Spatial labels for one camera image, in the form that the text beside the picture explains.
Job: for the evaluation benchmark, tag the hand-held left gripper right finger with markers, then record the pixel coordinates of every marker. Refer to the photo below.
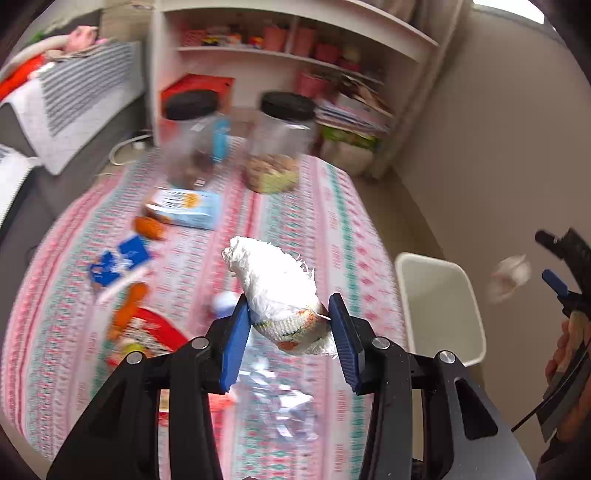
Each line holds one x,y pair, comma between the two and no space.
346,346

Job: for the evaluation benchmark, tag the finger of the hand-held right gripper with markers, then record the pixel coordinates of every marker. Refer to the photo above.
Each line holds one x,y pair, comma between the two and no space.
549,240
556,281

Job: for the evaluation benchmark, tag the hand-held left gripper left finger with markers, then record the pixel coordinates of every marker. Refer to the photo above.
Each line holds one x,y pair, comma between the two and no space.
233,346

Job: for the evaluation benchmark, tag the white tissue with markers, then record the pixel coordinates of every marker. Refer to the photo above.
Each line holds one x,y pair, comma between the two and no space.
508,277

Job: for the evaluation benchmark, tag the white paper wrapper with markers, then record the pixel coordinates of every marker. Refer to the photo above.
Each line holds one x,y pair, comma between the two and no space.
272,286

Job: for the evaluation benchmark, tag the clear plastic bottle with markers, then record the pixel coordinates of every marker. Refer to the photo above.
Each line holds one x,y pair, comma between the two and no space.
277,406

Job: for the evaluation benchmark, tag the red food box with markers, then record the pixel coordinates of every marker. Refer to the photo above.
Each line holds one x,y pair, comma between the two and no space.
152,327

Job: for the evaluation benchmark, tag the white plastic bin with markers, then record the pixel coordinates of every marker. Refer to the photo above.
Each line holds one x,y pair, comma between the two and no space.
434,300

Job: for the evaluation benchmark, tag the long orange wrapper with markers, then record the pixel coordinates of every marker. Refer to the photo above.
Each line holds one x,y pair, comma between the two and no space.
131,300

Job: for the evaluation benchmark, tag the blue packet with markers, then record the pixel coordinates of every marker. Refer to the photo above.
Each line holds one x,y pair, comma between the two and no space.
115,265

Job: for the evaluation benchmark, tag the orange snack packet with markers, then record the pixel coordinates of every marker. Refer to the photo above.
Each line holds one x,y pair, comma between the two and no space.
150,227

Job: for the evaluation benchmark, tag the light blue carton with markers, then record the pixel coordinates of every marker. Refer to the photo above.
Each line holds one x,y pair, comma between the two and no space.
189,207

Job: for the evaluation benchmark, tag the person's right hand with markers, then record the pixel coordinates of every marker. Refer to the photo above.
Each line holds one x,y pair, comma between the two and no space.
561,346

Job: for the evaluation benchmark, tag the patterned tablecloth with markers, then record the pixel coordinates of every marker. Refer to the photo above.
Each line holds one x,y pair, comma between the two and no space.
323,221

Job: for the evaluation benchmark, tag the white bag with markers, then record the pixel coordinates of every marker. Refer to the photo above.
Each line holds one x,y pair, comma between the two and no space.
348,159

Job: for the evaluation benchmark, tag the green box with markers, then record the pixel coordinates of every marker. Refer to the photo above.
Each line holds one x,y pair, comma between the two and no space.
348,137

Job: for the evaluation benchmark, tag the clear jar of peanuts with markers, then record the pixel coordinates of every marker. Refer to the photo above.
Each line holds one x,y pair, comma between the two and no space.
277,138

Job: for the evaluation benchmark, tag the clear jar of dark nuts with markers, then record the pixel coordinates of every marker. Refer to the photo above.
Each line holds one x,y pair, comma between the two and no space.
189,138

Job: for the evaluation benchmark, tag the stack of papers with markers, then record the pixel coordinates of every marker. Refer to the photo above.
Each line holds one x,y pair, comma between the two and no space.
355,108

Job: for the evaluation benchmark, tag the window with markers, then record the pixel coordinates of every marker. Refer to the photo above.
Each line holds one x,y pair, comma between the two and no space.
508,9

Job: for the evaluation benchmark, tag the grey sofa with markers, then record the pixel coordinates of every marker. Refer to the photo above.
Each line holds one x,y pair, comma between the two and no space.
46,194

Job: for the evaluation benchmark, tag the hanging pink basket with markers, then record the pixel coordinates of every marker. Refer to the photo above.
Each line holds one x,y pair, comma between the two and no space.
311,84

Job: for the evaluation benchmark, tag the red cardboard box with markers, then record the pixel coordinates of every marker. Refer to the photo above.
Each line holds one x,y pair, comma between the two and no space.
198,83

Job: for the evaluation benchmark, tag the white shelf unit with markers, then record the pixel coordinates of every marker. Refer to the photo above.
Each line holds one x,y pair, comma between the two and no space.
369,34

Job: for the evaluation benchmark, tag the striped seat blanket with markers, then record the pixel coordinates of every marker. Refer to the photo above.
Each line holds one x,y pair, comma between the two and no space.
11,180

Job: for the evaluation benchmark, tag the wide pink basket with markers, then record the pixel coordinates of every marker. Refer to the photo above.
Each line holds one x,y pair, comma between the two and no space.
328,53

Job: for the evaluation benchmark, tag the striped armrest blanket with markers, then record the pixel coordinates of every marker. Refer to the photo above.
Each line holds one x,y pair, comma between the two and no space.
83,87

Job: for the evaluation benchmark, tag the pink cup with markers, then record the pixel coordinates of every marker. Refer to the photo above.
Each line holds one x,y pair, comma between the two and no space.
304,41
275,38

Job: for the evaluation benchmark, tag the small pink basket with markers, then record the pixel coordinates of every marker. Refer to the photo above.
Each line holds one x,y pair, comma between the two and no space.
192,37

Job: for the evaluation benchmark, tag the pink plush pig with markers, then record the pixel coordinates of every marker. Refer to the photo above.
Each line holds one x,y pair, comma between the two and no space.
85,37

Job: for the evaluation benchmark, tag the orange cushion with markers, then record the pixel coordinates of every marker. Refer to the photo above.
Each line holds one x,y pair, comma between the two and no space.
16,78

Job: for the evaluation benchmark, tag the white pillow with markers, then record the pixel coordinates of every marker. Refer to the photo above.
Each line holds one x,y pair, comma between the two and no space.
37,50

